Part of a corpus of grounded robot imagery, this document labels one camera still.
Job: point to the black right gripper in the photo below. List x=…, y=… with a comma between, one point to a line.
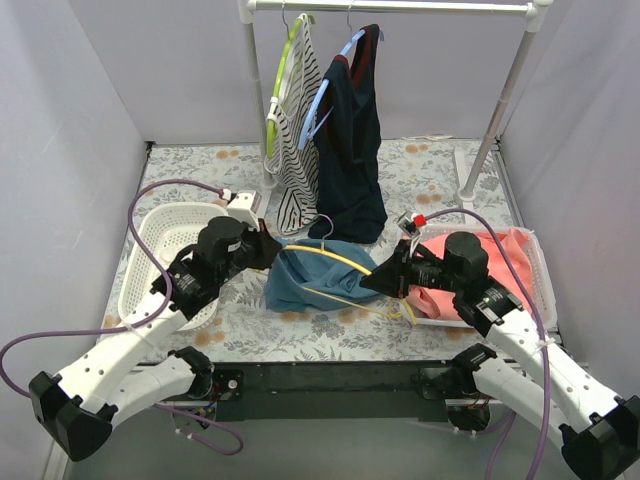
x=403, y=270

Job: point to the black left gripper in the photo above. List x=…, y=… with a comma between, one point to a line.
x=258, y=244

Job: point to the blue tank top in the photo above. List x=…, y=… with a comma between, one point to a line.
x=310, y=285

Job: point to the yellow hanger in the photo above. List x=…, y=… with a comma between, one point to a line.
x=345, y=270

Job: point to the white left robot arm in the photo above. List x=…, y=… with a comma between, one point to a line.
x=82, y=404

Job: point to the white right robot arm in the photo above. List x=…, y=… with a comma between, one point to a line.
x=596, y=430

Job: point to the striped black white top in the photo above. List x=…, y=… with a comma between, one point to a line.
x=296, y=172

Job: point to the dark navy top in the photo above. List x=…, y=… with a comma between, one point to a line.
x=349, y=195

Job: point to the light blue hanger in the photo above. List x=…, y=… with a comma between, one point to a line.
x=311, y=126

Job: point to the green hanger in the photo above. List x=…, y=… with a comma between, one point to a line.
x=281, y=77

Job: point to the pink cloth in basket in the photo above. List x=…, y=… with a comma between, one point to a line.
x=438, y=305

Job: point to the white perforated laundry basket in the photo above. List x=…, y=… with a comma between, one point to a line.
x=165, y=230

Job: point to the white mesh basket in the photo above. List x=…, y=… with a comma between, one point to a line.
x=433, y=238

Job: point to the floral table mat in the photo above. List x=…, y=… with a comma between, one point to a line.
x=414, y=174

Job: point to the black base bar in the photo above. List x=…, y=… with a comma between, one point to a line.
x=423, y=390

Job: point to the white clothes rack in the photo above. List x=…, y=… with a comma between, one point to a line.
x=533, y=12

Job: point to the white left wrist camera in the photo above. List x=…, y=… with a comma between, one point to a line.
x=243, y=206

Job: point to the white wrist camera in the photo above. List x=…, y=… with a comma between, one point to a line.
x=243, y=206
x=410, y=225

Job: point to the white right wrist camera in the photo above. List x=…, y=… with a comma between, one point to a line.
x=410, y=225

